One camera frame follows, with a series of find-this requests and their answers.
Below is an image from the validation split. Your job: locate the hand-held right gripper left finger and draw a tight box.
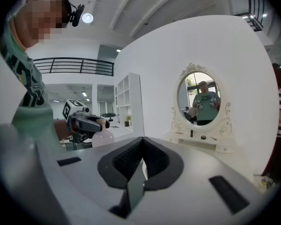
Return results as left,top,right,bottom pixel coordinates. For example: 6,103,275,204
97,136,145,188

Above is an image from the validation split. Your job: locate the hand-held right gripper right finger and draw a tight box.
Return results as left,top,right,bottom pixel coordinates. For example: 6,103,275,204
142,136,185,190

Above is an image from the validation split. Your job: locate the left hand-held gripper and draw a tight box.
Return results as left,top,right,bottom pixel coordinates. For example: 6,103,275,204
61,99,111,143

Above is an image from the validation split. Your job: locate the small pink bottle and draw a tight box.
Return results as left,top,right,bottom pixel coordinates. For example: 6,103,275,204
91,118,115,148

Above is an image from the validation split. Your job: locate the person's left forearm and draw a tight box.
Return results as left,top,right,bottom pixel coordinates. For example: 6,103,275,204
53,119,73,140

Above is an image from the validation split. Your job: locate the white vanity table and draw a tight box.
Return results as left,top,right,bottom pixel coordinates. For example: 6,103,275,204
142,127,255,185

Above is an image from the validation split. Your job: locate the white shelf unit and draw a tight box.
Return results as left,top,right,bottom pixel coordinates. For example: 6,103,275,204
114,73,145,135

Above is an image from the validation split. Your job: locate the person's torso in green t-shirt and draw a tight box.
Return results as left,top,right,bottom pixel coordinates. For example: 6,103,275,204
0,22,66,154

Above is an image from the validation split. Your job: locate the long black balcony railing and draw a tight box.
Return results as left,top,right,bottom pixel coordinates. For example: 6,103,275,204
32,57,115,76

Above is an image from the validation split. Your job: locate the round ceiling lamp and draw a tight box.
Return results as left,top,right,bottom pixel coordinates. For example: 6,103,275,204
81,12,94,23

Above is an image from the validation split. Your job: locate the person's head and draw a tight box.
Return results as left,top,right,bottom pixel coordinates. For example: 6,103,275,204
8,0,72,51

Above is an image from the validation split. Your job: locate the short black balcony railing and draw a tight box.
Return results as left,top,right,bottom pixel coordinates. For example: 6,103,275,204
234,0,264,31

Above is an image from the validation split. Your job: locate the oval mirror ornate white frame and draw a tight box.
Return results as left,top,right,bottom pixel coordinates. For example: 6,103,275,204
170,62,232,137

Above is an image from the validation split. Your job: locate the black head camera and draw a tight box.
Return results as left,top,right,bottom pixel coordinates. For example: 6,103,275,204
69,4,85,27

